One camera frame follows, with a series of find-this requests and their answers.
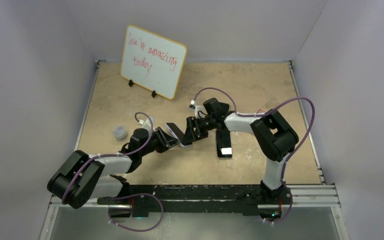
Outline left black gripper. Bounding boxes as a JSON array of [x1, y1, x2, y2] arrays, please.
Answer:
[[139, 127, 179, 157]]

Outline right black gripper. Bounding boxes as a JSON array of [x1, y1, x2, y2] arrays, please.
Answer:
[[182, 115, 216, 145]]

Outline phone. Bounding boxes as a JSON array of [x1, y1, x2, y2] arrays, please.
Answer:
[[165, 122, 192, 148]]

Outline black smartphone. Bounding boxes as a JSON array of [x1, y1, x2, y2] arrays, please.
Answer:
[[215, 129, 233, 159]]

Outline pink phone case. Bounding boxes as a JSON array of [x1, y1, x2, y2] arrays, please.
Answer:
[[256, 108, 266, 114]]

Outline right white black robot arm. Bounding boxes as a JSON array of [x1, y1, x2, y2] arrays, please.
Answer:
[[180, 97, 299, 204]]

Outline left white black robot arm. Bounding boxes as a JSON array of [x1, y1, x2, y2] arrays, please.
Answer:
[[46, 127, 180, 209]]

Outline small clear plastic cup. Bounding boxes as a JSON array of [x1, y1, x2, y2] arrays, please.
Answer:
[[112, 125, 128, 141]]

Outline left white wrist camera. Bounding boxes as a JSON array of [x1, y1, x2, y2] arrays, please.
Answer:
[[138, 119, 154, 134]]

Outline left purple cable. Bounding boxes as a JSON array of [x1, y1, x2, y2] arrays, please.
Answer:
[[61, 111, 155, 206]]

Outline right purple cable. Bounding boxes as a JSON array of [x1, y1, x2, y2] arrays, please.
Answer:
[[191, 87, 316, 183]]

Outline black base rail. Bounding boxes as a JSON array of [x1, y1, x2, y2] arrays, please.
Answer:
[[125, 183, 294, 218]]

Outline white whiteboard with yellow frame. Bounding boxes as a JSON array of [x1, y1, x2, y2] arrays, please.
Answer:
[[120, 24, 188, 100]]

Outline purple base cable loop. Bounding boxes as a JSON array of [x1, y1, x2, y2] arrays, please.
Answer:
[[107, 193, 165, 233]]

